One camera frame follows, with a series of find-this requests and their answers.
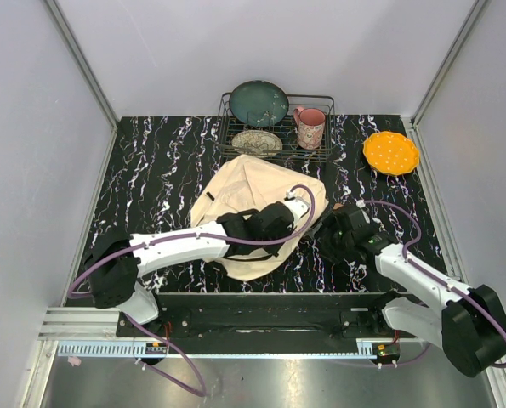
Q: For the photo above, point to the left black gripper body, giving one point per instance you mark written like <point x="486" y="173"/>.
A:
<point x="272" y="248"/>

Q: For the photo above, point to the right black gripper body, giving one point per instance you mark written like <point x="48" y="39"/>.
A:
<point x="333" y="242"/>

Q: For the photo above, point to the cream canvas student bag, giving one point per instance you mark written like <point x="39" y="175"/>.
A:
<point x="246" y="183"/>

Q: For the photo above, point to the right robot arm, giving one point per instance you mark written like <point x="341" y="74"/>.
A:
<point x="467" y="323"/>

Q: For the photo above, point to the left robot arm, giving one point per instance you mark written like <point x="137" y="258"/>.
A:
<point x="117" y="264"/>

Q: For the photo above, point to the patterned beige small plate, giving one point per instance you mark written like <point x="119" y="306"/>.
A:
<point x="257" y="143"/>

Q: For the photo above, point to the orange dotted plate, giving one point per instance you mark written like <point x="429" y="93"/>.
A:
<point x="391" y="153"/>

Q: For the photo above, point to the pink patterned mug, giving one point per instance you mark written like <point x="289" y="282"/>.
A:
<point x="310" y="127"/>

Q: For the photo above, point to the dark green ceramic plate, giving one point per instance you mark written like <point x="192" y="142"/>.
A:
<point x="258" y="104"/>

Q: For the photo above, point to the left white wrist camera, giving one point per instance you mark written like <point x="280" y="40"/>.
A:
<point x="298" y="206"/>

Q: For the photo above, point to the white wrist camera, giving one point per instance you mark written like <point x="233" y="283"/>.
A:
<point x="298" y="206"/>
<point x="362" y="206"/>

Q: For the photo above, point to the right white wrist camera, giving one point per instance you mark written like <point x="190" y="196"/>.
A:
<point x="362" y="206"/>

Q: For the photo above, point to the black wire dish rack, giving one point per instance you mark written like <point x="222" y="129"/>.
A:
<point x="285" y="130"/>

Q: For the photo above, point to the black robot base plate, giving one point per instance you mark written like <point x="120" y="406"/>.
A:
<point x="264" y="323"/>

